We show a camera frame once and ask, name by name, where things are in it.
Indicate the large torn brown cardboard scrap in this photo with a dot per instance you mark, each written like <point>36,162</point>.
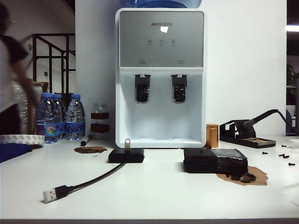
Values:
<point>259,173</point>

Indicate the wooden frame with plastic wrap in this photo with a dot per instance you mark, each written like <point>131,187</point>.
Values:
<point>24,121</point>

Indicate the glass jar, red bands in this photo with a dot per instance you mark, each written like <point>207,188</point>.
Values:
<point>99,115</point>

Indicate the blue water jug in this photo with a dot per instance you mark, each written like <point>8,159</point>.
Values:
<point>161,3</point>

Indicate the white AUX water dispenser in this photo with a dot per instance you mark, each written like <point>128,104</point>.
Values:
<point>161,121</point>

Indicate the fluorescent ceiling light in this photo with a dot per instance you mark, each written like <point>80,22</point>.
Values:
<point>293,28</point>

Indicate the black sponge block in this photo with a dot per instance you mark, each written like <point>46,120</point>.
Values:
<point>198,162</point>

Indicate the small dark wall sign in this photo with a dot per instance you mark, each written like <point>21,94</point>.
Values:
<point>45,73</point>

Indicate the black USB hub box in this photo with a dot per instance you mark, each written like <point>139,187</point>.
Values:
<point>135,156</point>

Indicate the bare-armed person, black shorts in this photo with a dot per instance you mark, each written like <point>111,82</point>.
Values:
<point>9,70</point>

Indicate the black dispenser tap paddle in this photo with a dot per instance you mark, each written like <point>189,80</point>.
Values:
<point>178,91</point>
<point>142,91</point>

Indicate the black marker pen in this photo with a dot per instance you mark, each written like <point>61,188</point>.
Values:
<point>85,140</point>

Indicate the water bottle, rainbow label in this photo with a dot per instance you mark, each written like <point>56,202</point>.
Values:
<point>46,116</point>

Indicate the blue cloth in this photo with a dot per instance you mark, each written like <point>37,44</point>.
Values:
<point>11,151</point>

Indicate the black sponge scrap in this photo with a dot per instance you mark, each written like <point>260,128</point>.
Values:
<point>248,177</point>

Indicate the black soldering iron stand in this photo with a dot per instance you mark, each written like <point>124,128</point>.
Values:
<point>230,137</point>

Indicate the silver USB flash drive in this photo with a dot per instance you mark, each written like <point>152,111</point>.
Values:
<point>127,144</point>

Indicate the clear water bottle, blue cap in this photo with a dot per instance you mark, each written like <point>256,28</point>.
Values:
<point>61,112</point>

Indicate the white double-sided tape roll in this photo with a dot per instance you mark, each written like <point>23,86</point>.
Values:
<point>23,139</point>

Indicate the water bottle, Ganten label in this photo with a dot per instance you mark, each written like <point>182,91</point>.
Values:
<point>75,116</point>

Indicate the round brown cardboard scrap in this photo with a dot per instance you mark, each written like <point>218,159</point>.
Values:
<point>90,150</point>

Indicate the copper-coloured metal cylinder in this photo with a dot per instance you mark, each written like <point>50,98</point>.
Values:
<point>212,135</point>

